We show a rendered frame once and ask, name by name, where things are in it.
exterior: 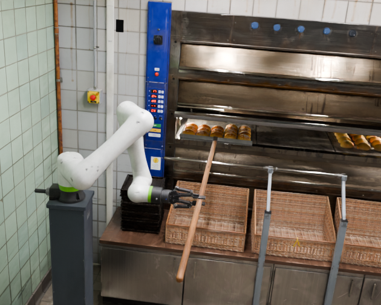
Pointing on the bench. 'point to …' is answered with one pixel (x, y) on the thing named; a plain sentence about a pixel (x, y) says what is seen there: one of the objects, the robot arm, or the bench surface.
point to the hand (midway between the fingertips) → (199, 200)
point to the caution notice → (155, 163)
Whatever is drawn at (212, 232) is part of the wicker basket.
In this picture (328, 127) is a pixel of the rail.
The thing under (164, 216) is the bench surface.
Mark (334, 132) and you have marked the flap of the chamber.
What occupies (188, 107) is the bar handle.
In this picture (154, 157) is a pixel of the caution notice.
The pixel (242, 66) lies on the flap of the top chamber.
